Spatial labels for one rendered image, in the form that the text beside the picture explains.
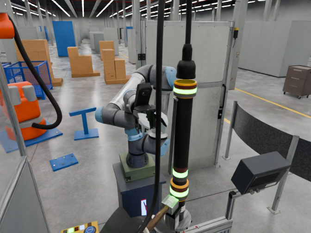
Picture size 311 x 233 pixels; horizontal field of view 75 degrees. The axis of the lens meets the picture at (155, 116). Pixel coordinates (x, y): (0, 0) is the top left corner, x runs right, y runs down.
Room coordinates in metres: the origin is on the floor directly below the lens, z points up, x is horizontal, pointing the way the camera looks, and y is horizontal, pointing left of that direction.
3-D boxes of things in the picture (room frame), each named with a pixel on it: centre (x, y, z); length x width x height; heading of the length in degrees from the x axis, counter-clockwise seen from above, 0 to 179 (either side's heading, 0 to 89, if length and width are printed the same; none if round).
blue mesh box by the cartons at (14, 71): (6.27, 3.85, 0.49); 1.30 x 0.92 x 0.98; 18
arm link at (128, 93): (0.81, 0.09, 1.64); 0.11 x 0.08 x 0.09; 19
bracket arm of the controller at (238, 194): (0.93, -0.54, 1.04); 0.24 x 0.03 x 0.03; 109
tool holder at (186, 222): (0.38, -0.05, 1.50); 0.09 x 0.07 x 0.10; 144
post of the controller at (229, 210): (0.90, -0.44, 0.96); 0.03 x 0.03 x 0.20; 19
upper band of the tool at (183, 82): (0.38, -0.06, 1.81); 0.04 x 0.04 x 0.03
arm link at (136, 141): (1.14, 0.11, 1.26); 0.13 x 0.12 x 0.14; 68
